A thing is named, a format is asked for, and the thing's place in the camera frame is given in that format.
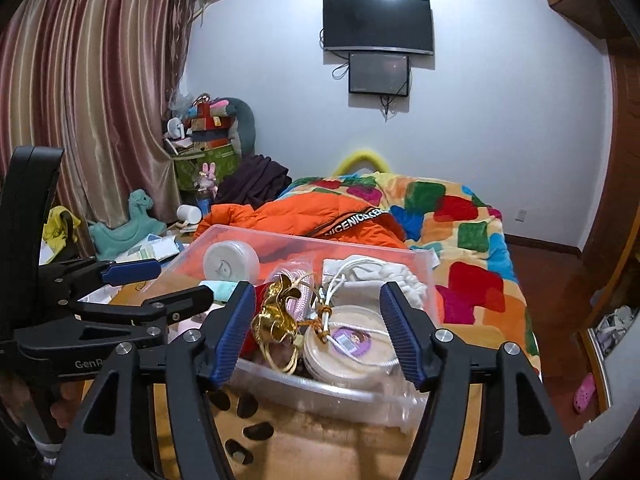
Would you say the dark purple garment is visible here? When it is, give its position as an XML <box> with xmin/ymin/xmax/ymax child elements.
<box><xmin>214</xmin><ymin>155</ymin><xmax>292</xmax><ymax>209</ymax></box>

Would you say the person right hand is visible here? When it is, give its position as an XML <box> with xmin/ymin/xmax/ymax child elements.
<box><xmin>50</xmin><ymin>382</ymin><xmax>85</xmax><ymax>429</ymax></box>

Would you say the plush toy pile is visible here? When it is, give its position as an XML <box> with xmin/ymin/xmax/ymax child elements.
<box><xmin>164</xmin><ymin>93</ymin><xmax>256</xmax><ymax>158</ymax></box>

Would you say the pink rope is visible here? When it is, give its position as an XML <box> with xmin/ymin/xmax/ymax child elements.
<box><xmin>264</xmin><ymin>259</ymin><xmax>321</xmax><ymax>321</ymax></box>

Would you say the white mug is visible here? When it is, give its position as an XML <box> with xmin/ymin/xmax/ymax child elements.
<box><xmin>176</xmin><ymin>204</ymin><xmax>203</xmax><ymax>226</ymax></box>

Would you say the pink bunny figure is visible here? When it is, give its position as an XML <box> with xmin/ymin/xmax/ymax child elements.
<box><xmin>195</xmin><ymin>162</ymin><xmax>218</xmax><ymax>216</ymax></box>

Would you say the striped brown curtain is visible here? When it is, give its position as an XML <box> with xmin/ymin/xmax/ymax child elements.
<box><xmin>1</xmin><ymin>0</ymin><xmax>196</xmax><ymax>228</ymax></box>

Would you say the gold ribbon bow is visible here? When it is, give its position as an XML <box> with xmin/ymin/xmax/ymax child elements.
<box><xmin>254</xmin><ymin>273</ymin><xmax>308</xmax><ymax>375</ymax></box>

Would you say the red velvet pouch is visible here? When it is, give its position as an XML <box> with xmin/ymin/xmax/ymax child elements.
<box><xmin>240</xmin><ymin>282</ymin><xmax>271</xmax><ymax>360</ymax></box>

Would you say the white round jar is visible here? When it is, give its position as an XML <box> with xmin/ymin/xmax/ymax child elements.
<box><xmin>203</xmin><ymin>240</ymin><xmax>260</xmax><ymax>283</ymax></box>

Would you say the orange puffer jacket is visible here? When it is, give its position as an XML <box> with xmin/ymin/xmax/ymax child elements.
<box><xmin>194</xmin><ymin>191</ymin><xmax>406</xmax><ymax>249</ymax></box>

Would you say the teal rocking horse toy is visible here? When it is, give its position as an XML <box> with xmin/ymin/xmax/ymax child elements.
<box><xmin>88</xmin><ymin>188</ymin><xmax>166</xmax><ymax>260</ymax></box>

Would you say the small wall monitor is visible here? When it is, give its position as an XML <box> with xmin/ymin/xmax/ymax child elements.
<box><xmin>348</xmin><ymin>52</ymin><xmax>410</xmax><ymax>98</ymax></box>

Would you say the colourful patchwork blanket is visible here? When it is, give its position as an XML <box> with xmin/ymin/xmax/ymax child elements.
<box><xmin>280</xmin><ymin>172</ymin><xmax>541</xmax><ymax>367</ymax></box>

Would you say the black wall television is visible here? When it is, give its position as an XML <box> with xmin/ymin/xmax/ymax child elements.
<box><xmin>322</xmin><ymin>0</ymin><xmax>434</xmax><ymax>55</ymax></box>

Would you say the white drawstring pouch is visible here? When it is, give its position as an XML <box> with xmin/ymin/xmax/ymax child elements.
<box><xmin>322</xmin><ymin>255</ymin><xmax>428</xmax><ymax>311</ymax></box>

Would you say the clear plastic storage bin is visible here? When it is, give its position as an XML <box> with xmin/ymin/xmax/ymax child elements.
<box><xmin>142</xmin><ymin>226</ymin><xmax>442</xmax><ymax>431</ymax></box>

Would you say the stack of books papers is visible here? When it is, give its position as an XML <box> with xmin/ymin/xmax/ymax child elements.
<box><xmin>115</xmin><ymin>234</ymin><xmax>184</xmax><ymax>263</ymax></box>

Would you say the cream tub clear lid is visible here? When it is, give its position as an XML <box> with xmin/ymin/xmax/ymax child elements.
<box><xmin>303</xmin><ymin>306</ymin><xmax>398</xmax><ymax>390</ymax></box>

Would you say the yellow foam arch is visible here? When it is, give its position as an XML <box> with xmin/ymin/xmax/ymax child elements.
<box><xmin>333</xmin><ymin>150</ymin><xmax>390</xmax><ymax>177</ymax></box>

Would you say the pink croc shoe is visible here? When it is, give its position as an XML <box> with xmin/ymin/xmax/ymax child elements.
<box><xmin>573</xmin><ymin>372</ymin><xmax>597</xmax><ymax>414</ymax></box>

